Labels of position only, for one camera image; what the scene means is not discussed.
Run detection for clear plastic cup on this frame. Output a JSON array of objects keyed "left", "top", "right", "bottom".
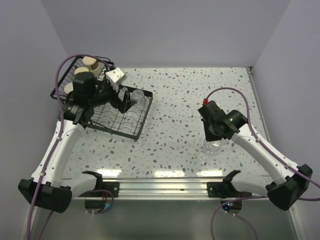
[
  {"left": 130, "top": 89, "right": 146, "bottom": 106},
  {"left": 199, "top": 139, "right": 228, "bottom": 161}
]

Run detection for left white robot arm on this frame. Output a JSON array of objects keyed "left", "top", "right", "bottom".
[{"left": 18, "top": 68, "right": 136, "bottom": 213}]

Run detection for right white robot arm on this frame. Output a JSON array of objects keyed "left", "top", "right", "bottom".
[{"left": 198, "top": 99, "right": 313, "bottom": 211}]

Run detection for beige cup far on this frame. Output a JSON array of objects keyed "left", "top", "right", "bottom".
[{"left": 82, "top": 56, "right": 102, "bottom": 78}]

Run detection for beige cup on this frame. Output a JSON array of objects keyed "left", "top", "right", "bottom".
[
  {"left": 82, "top": 56, "right": 102, "bottom": 78},
  {"left": 74, "top": 66, "right": 90, "bottom": 75},
  {"left": 63, "top": 82, "right": 74, "bottom": 96}
]

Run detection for beige cup middle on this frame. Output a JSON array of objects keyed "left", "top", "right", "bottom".
[{"left": 74, "top": 66, "right": 90, "bottom": 75}]

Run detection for beige cup near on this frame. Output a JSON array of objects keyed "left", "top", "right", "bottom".
[{"left": 63, "top": 82, "right": 74, "bottom": 96}]

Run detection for black wire dish rack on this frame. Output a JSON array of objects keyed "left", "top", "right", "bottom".
[{"left": 50, "top": 54, "right": 153, "bottom": 141}]

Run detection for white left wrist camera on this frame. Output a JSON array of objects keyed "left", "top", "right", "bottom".
[{"left": 105, "top": 67, "right": 127, "bottom": 92}]

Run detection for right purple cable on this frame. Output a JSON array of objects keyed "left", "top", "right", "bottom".
[{"left": 202, "top": 87, "right": 320, "bottom": 240}]

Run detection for purple cable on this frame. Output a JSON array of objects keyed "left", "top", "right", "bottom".
[
  {"left": 202, "top": 87, "right": 320, "bottom": 240},
  {"left": 24, "top": 53, "right": 118, "bottom": 240}
]

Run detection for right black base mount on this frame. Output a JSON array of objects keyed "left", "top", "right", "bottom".
[{"left": 206, "top": 181, "right": 253, "bottom": 199}]

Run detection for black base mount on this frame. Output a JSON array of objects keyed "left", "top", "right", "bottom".
[
  {"left": 79, "top": 181, "right": 120, "bottom": 198},
  {"left": 206, "top": 181, "right": 253, "bottom": 199}
]

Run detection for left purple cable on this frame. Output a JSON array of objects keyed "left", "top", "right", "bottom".
[{"left": 24, "top": 53, "right": 118, "bottom": 240}]

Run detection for aluminium mounting rail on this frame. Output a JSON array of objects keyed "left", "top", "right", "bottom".
[{"left": 72, "top": 177, "right": 295, "bottom": 200}]

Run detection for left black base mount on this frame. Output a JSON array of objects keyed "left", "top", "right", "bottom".
[{"left": 79, "top": 181, "right": 120, "bottom": 198}]

